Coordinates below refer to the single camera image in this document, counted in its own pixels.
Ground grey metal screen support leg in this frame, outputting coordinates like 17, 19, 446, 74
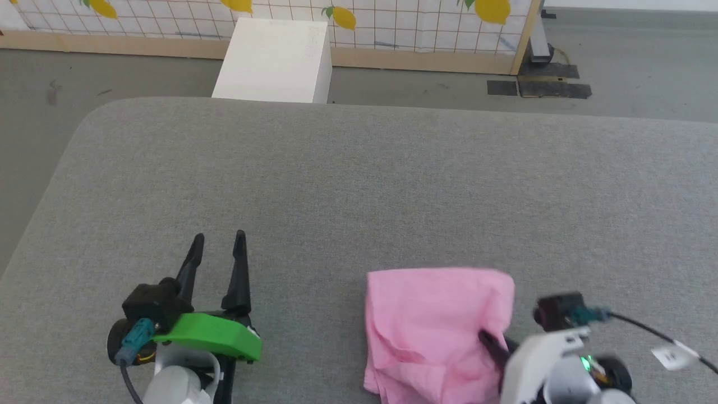
530, 10, 556, 64

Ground pink cloth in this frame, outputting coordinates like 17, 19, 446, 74
363, 267, 516, 404

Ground long black tape patch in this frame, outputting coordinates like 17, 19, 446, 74
518, 81, 593, 100

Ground grey fabric sofa cushion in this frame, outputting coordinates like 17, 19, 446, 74
0, 96, 718, 404

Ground white rectangular box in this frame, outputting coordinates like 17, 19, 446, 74
211, 17, 333, 105

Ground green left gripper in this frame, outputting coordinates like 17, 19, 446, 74
152, 229, 263, 363

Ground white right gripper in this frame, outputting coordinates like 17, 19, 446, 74
477, 327, 591, 404

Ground black cable with teal plug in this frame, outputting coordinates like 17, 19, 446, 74
114, 318, 155, 404
571, 307, 718, 375

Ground lemon print partition screen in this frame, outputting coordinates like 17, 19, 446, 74
0, 0, 543, 75

